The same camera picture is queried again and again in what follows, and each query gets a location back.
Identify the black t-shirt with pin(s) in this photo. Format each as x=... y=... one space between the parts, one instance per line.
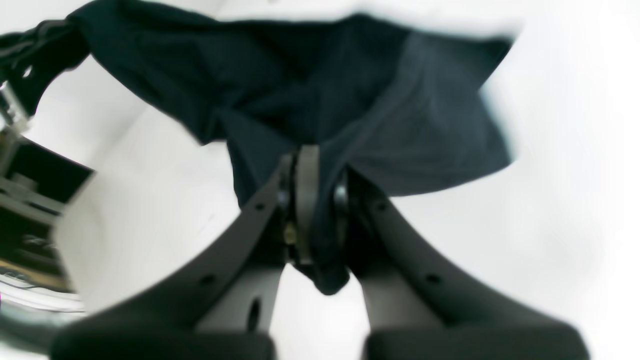
x=398 y=105

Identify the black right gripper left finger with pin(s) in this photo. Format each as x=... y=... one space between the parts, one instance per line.
x=219 y=306

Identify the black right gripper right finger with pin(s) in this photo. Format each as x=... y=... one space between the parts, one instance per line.
x=421 y=306

